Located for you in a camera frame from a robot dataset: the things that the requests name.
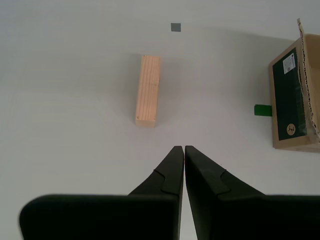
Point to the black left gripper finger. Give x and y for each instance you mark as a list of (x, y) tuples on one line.
[(237, 215), (125, 215)]

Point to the light wooden block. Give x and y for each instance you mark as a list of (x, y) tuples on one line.
[(148, 92)]

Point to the open brown cardboard box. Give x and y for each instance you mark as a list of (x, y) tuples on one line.
[(287, 100)]

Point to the small green tape marker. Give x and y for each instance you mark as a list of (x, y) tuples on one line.
[(262, 110)]

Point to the grey tape marker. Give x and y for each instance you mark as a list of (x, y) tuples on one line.
[(176, 27)]

